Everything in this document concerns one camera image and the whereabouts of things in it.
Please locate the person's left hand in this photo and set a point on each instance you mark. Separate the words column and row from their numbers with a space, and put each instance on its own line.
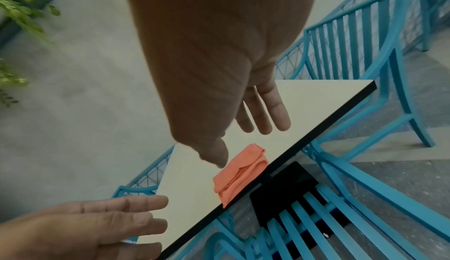
column 70, row 231

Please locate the person's right hand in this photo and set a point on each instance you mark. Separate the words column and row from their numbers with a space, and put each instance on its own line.
column 211, row 59

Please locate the orange cleaning cloth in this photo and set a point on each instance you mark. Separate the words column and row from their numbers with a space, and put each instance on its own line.
column 240, row 172

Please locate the blue metal slatted chair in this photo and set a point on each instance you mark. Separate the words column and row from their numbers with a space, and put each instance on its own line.
column 135, row 190
column 369, row 220
column 427, row 9
column 393, row 45

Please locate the white square table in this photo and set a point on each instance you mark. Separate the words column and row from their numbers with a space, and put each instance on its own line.
column 316, row 100

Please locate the green leafy plant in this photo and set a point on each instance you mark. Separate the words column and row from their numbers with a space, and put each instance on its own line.
column 21, row 6

